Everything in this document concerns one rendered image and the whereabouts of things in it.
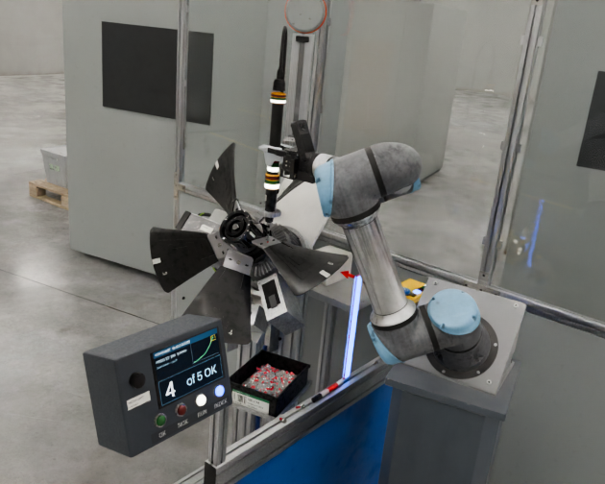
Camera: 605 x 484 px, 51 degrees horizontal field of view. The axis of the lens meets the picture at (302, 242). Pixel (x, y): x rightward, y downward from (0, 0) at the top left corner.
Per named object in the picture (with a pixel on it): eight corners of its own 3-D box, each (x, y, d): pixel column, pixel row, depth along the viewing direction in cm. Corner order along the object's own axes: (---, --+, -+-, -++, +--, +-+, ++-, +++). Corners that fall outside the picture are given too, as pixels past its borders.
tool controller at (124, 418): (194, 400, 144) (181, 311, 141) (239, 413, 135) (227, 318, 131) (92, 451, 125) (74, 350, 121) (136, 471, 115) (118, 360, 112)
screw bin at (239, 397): (259, 369, 201) (261, 349, 198) (308, 384, 194) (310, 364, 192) (223, 401, 182) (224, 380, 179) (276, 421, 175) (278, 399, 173)
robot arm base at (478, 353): (493, 322, 171) (491, 305, 163) (487, 375, 164) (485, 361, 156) (436, 316, 177) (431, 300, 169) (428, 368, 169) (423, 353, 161)
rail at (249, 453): (401, 360, 219) (404, 340, 217) (411, 365, 217) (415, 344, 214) (203, 488, 152) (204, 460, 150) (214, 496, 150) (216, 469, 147)
